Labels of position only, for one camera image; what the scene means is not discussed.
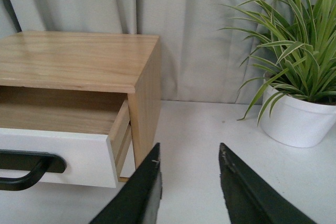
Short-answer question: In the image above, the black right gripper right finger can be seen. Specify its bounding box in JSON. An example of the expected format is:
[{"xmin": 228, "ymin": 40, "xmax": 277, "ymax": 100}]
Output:
[{"xmin": 219, "ymin": 143, "xmax": 315, "ymax": 223}]

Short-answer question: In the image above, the black drawer handle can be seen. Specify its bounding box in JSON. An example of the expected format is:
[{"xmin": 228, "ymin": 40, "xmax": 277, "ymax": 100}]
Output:
[{"xmin": 1, "ymin": 150, "xmax": 67, "ymax": 191}]

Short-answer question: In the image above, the wooden two-drawer cabinet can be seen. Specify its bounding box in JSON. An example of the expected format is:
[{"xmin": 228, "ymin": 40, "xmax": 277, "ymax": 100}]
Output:
[{"xmin": 1, "ymin": 31, "xmax": 161, "ymax": 182}]

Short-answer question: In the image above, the white plant pot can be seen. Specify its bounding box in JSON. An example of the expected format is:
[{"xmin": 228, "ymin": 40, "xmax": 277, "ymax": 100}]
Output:
[{"xmin": 258, "ymin": 86, "xmax": 335, "ymax": 147}]

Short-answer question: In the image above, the green spider plant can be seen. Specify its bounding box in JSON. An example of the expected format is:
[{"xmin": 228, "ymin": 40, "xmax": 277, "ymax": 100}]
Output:
[{"xmin": 234, "ymin": 0, "xmax": 335, "ymax": 119}]

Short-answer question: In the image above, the white top drawer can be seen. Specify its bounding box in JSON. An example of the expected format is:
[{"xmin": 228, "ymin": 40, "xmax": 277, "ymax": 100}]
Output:
[{"xmin": 1, "ymin": 86, "xmax": 131, "ymax": 188}]

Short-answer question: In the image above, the grey curtain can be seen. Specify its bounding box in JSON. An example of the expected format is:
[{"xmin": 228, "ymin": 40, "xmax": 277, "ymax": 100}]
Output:
[{"xmin": 1, "ymin": 0, "xmax": 260, "ymax": 103}]

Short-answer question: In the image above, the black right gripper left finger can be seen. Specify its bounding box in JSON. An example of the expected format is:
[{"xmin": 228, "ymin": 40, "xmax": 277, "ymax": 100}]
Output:
[{"xmin": 90, "ymin": 143, "xmax": 162, "ymax": 223}]

